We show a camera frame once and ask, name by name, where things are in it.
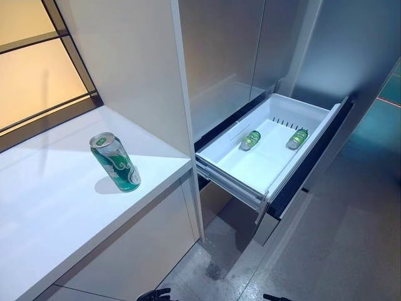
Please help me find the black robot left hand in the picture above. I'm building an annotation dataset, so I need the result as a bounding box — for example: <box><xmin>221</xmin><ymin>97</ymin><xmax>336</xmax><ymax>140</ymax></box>
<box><xmin>138</xmin><ymin>287</ymin><xmax>172</xmax><ymax>301</ymax></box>

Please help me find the tall green beer can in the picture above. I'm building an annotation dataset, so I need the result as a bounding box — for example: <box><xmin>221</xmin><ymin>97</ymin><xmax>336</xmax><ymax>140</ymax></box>
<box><xmin>89</xmin><ymin>132</ymin><xmax>142</xmax><ymax>192</ymax></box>

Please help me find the fridge drawer front panel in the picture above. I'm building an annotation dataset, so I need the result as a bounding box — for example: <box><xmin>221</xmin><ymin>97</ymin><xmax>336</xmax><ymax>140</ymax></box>
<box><xmin>266</xmin><ymin>95</ymin><xmax>355</xmax><ymax>220</ymax></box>

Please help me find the white fridge drawer bin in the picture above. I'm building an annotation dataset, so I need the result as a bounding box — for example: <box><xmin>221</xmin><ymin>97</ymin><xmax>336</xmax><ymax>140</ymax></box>
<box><xmin>195</xmin><ymin>93</ymin><xmax>344</xmax><ymax>225</ymax></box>

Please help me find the stainless steel fridge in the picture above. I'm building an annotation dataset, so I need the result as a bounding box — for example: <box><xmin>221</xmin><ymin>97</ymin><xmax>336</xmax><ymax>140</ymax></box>
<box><xmin>178</xmin><ymin>0</ymin><xmax>401</xmax><ymax>248</ymax></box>

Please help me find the small green beer can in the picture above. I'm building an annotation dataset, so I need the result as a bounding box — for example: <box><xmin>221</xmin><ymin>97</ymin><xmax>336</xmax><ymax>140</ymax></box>
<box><xmin>239</xmin><ymin>129</ymin><xmax>262</xmax><ymax>152</ymax></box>
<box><xmin>285</xmin><ymin>127</ymin><xmax>310</xmax><ymax>151</ymax></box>

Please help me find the tall white cabinet panel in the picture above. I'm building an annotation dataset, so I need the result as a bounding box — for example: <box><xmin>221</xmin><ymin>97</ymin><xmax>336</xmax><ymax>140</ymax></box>
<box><xmin>55</xmin><ymin>0</ymin><xmax>206</xmax><ymax>242</ymax></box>

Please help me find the dark window frame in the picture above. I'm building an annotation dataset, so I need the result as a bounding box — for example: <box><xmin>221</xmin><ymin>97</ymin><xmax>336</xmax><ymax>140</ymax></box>
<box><xmin>0</xmin><ymin>0</ymin><xmax>106</xmax><ymax>154</ymax></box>

